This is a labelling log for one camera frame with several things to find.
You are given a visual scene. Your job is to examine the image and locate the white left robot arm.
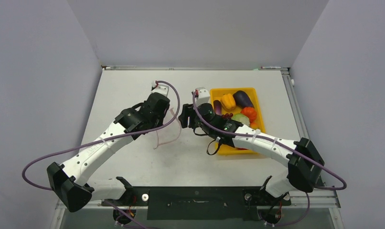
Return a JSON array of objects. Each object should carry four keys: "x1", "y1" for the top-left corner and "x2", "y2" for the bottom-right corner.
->
[{"x1": 47, "y1": 92, "x2": 170, "y2": 212}]

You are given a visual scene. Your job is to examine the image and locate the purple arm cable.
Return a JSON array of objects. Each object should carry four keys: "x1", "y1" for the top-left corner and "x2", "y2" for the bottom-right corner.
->
[
  {"x1": 21, "y1": 80, "x2": 181, "y2": 229},
  {"x1": 192, "y1": 90, "x2": 348, "y2": 227}
]

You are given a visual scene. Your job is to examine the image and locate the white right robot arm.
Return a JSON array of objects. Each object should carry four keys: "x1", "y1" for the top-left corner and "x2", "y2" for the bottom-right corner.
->
[{"x1": 179, "y1": 103, "x2": 324, "y2": 204}]

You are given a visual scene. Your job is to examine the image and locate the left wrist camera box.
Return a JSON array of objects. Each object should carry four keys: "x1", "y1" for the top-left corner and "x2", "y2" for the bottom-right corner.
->
[{"x1": 151, "y1": 81, "x2": 169, "y2": 97}]

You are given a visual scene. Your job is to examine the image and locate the red grape bunch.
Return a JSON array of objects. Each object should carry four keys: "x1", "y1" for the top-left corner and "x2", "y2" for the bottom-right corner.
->
[{"x1": 221, "y1": 113, "x2": 234, "y2": 120}]

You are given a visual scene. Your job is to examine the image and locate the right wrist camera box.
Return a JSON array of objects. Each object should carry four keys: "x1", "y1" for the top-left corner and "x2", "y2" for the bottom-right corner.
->
[{"x1": 192, "y1": 87, "x2": 210, "y2": 107}]

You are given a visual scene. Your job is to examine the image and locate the aluminium frame rail right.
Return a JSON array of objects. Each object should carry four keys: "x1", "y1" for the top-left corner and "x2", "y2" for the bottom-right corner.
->
[{"x1": 281, "y1": 67, "x2": 341, "y2": 208}]

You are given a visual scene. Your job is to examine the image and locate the green cabbage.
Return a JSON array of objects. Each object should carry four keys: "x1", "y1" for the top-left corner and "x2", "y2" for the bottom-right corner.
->
[{"x1": 231, "y1": 113, "x2": 251, "y2": 126}]

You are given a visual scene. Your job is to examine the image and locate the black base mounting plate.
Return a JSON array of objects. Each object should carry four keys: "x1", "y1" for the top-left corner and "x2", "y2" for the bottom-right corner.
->
[{"x1": 117, "y1": 186, "x2": 291, "y2": 220}]

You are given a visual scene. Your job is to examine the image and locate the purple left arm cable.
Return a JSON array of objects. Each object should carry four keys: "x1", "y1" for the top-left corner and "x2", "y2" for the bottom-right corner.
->
[{"x1": 21, "y1": 80, "x2": 181, "y2": 229}]

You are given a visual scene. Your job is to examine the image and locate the dark purple eggplant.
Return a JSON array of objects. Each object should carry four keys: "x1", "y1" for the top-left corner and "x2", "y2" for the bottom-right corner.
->
[{"x1": 233, "y1": 90, "x2": 254, "y2": 109}]

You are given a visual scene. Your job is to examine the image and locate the clear zip top bag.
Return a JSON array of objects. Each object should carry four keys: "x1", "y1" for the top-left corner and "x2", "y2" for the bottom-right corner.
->
[{"x1": 153, "y1": 119, "x2": 182, "y2": 150}]

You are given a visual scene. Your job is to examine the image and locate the aluminium frame rail back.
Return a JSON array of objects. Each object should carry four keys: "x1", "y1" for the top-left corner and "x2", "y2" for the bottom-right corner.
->
[{"x1": 101, "y1": 66, "x2": 289, "y2": 72}]

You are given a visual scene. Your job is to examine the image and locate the slim purple white eggplant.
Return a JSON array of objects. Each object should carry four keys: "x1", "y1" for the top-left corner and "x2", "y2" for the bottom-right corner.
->
[{"x1": 213, "y1": 100, "x2": 222, "y2": 115}]

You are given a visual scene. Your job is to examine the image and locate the green orange mango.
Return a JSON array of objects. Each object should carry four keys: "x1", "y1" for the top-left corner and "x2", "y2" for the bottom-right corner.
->
[{"x1": 249, "y1": 122, "x2": 260, "y2": 129}]

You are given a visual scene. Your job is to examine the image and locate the aluminium frame rail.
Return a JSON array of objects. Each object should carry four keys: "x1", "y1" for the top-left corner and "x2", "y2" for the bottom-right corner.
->
[
  {"x1": 101, "y1": 66, "x2": 289, "y2": 72},
  {"x1": 281, "y1": 67, "x2": 341, "y2": 208}
]

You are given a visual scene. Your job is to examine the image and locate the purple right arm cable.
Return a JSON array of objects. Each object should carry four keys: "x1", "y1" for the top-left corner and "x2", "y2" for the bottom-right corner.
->
[{"x1": 192, "y1": 90, "x2": 348, "y2": 227}]

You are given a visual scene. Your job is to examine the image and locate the yellow plastic tray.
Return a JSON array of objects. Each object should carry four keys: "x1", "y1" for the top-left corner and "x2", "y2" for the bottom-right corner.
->
[{"x1": 210, "y1": 87, "x2": 267, "y2": 156}]

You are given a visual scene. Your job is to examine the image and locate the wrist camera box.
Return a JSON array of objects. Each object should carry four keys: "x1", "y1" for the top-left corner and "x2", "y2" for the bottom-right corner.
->
[
  {"x1": 192, "y1": 87, "x2": 210, "y2": 107},
  {"x1": 151, "y1": 81, "x2": 169, "y2": 97}
]

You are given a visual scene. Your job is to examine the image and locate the yellow bell pepper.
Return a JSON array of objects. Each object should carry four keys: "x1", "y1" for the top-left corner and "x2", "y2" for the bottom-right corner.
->
[{"x1": 220, "y1": 94, "x2": 236, "y2": 111}]

